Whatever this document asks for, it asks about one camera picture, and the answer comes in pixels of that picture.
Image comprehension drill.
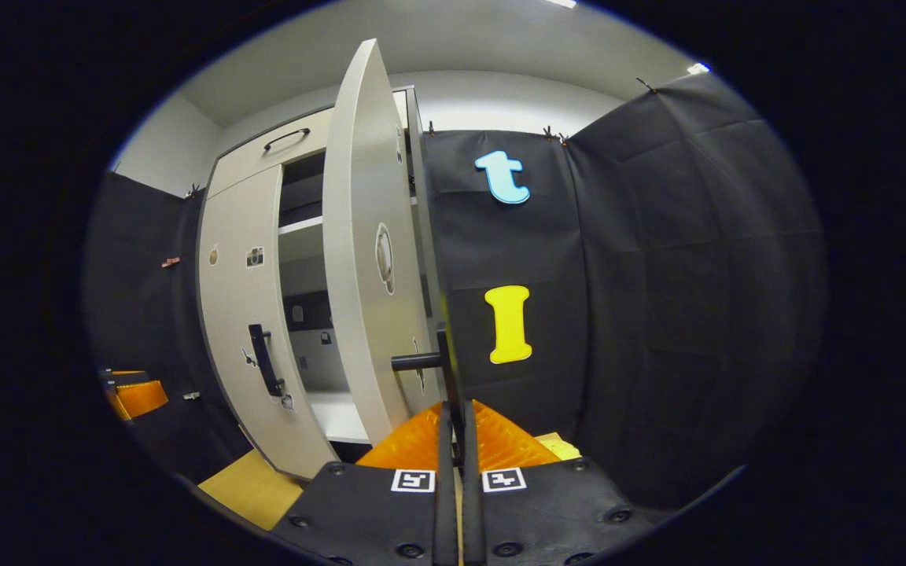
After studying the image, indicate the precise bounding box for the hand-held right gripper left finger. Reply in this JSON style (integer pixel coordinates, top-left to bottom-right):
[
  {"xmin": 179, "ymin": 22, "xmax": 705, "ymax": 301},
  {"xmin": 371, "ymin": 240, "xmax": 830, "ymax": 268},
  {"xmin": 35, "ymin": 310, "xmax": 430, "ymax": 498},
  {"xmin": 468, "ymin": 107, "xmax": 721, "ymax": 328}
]
[{"xmin": 268, "ymin": 401, "xmax": 459, "ymax": 566}]

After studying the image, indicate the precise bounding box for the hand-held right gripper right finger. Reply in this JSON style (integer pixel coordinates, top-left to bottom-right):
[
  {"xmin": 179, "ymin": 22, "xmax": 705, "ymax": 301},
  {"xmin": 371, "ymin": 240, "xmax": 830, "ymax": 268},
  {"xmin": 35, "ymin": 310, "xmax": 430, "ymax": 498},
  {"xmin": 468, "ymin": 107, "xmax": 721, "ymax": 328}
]
[{"xmin": 461, "ymin": 399, "xmax": 668, "ymax": 566}]

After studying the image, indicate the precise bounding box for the black door handle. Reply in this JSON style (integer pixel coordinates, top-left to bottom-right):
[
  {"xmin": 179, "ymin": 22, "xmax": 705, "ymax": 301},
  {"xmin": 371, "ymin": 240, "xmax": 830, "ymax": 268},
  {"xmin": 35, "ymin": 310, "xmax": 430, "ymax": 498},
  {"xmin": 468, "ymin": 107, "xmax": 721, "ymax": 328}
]
[
  {"xmin": 248, "ymin": 323, "xmax": 287, "ymax": 399},
  {"xmin": 390, "ymin": 325, "xmax": 467, "ymax": 466}
]

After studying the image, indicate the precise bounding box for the beige cabinet door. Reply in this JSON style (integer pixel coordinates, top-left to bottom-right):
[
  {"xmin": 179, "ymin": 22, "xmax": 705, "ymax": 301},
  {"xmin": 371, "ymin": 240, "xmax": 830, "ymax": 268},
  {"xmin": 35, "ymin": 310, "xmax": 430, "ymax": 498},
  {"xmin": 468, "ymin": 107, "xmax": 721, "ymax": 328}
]
[
  {"xmin": 197, "ymin": 164, "xmax": 341, "ymax": 481},
  {"xmin": 321, "ymin": 39, "xmax": 447, "ymax": 447}
]

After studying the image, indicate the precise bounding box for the beige double-door shoe cabinet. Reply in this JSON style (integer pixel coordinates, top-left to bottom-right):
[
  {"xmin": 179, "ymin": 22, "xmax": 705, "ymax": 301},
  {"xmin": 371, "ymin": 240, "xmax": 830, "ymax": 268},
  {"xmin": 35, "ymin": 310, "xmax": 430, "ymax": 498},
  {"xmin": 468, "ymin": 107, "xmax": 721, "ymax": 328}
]
[{"xmin": 195, "ymin": 85, "xmax": 455, "ymax": 483}]

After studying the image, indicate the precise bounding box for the white cabinet shelf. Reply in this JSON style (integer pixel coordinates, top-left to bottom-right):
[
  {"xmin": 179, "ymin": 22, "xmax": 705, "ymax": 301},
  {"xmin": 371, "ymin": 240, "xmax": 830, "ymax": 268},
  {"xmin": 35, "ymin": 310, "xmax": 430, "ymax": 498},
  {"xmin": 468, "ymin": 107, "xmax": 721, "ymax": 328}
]
[
  {"xmin": 278, "ymin": 215, "xmax": 325, "ymax": 237},
  {"xmin": 308, "ymin": 391, "xmax": 372, "ymax": 446}
]

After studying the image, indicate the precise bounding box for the beige cabinet drawer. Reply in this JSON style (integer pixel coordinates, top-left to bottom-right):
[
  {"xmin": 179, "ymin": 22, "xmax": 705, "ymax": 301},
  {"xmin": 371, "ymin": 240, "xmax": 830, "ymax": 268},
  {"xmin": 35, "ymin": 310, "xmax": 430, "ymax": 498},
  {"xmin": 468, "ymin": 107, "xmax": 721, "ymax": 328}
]
[{"xmin": 207, "ymin": 88, "xmax": 411, "ymax": 199}]

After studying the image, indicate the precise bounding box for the black backdrop cloth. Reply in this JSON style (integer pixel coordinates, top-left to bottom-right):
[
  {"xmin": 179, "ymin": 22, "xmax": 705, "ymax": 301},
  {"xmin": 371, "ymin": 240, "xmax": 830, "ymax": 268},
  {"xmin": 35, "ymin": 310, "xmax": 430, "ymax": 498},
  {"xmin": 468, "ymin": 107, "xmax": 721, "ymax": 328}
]
[{"xmin": 83, "ymin": 72, "xmax": 828, "ymax": 513}]

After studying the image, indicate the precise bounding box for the black drawer handle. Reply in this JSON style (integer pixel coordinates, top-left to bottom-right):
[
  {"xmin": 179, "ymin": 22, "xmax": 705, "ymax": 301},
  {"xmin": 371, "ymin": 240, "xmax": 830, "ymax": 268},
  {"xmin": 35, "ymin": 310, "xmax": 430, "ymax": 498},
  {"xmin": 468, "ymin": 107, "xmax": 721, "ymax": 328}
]
[{"xmin": 263, "ymin": 127, "xmax": 312, "ymax": 153}]

